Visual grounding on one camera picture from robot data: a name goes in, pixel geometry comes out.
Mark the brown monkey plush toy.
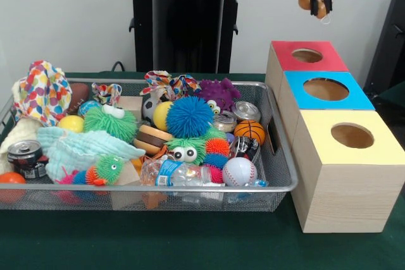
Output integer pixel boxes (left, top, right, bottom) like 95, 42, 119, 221
298, 0, 333, 26

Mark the crushed red soda can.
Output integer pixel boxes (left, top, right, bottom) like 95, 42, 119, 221
228, 135, 262, 161

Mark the blue fuzzy ball toy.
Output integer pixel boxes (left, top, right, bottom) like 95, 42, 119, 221
166, 95, 213, 140

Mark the crushed clear plastic bottle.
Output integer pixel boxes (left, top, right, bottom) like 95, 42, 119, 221
140, 159, 225, 188

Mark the wooden box with three holes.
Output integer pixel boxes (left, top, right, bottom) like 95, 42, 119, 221
265, 40, 405, 234

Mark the shallow clear mesh bin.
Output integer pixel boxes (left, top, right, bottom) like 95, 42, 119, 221
0, 77, 299, 211

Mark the black monitor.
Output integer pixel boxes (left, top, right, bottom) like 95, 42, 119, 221
363, 0, 405, 94

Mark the dark green tablecloth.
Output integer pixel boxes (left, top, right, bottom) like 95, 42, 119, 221
375, 80, 405, 116
0, 71, 405, 270

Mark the small toy basketball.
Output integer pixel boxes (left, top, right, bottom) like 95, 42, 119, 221
234, 120, 266, 145

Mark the white dimpled ball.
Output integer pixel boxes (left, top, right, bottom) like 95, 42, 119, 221
221, 157, 258, 187

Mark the toy hamburger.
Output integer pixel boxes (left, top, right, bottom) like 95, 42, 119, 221
132, 124, 170, 156

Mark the green fuzzy toy with eyes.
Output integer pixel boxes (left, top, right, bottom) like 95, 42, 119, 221
84, 104, 139, 143

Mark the mint green cloth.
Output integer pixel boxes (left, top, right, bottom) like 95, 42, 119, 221
37, 126, 146, 184

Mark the colourful dotted cloth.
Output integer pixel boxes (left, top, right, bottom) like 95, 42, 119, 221
12, 60, 74, 127

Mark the black soda can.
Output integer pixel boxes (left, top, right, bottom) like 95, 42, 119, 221
6, 139, 50, 180

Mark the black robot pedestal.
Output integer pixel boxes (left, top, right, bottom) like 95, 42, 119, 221
122, 0, 254, 74

